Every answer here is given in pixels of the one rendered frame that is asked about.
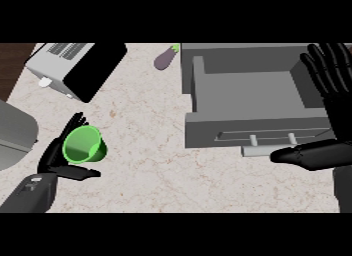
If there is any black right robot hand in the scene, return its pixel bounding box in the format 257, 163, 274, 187
268, 42, 352, 172

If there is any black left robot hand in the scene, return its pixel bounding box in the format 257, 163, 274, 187
37, 112, 102, 182

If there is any green cup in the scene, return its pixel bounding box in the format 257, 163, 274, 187
60, 125, 109, 165

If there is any grey open drawer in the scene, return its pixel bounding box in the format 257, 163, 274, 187
190, 55, 327, 118

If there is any grey rounded appliance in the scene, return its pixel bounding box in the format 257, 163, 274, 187
0, 92, 40, 173

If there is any silver and black toaster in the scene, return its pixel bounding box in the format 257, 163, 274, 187
23, 42, 128, 104

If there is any purple eggplant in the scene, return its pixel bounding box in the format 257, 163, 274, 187
152, 44, 181, 71

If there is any grey drawer front with handle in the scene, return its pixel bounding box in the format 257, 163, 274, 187
183, 111, 338, 158

